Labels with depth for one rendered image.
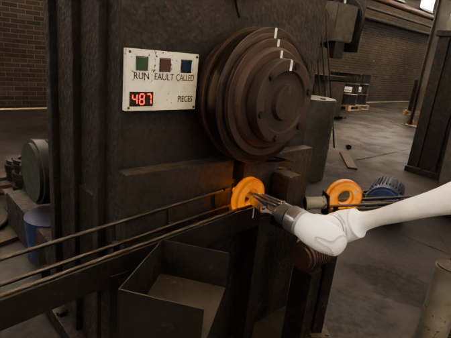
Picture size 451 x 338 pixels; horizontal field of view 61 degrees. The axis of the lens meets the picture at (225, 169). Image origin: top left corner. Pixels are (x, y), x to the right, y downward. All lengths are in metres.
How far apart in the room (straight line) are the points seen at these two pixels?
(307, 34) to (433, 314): 1.27
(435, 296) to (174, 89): 1.33
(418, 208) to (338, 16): 8.26
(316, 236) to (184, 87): 0.64
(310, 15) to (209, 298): 1.20
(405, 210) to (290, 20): 0.88
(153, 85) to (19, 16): 6.10
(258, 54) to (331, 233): 0.61
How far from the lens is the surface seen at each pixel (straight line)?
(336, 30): 9.23
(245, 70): 1.24
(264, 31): 1.32
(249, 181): 1.43
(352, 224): 1.35
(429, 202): 1.11
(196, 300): 1.12
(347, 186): 1.73
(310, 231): 1.26
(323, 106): 4.10
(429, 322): 1.92
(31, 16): 7.30
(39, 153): 2.31
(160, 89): 1.24
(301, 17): 1.71
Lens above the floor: 1.26
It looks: 17 degrees down
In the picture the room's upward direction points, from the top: 6 degrees clockwise
